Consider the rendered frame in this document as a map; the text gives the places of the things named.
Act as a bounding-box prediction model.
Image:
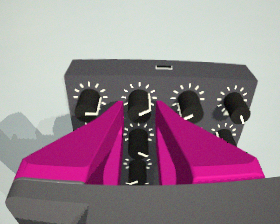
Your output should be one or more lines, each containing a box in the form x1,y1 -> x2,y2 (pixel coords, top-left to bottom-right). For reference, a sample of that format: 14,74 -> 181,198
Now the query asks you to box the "dark grey knob box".
64,59 -> 258,185

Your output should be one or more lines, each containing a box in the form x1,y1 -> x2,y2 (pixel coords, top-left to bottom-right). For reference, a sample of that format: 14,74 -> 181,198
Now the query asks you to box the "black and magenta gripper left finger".
13,101 -> 124,185

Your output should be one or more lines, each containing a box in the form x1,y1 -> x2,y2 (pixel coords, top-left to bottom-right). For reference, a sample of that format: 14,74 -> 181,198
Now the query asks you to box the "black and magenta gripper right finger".
155,101 -> 265,185

